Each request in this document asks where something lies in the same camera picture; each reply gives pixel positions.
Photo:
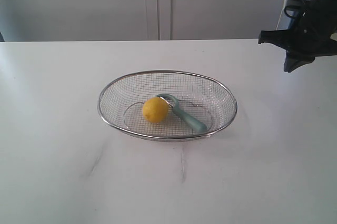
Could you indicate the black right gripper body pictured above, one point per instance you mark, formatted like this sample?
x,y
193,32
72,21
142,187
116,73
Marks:
x,y
311,30

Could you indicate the white cabinet doors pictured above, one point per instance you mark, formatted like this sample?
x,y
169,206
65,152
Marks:
x,y
69,20

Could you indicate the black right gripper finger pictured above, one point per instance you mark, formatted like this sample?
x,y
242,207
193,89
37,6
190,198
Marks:
x,y
295,60
279,38

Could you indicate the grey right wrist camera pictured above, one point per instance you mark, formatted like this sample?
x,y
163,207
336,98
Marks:
x,y
292,7

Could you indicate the yellow lemon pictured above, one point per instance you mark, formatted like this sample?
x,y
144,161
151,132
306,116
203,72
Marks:
x,y
155,110

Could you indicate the oval steel wire mesh basket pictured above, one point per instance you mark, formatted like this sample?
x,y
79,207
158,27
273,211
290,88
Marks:
x,y
208,100

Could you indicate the teal handled peeler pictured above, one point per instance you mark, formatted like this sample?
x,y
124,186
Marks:
x,y
191,121

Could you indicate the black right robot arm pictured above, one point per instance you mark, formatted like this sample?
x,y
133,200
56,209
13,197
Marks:
x,y
309,33

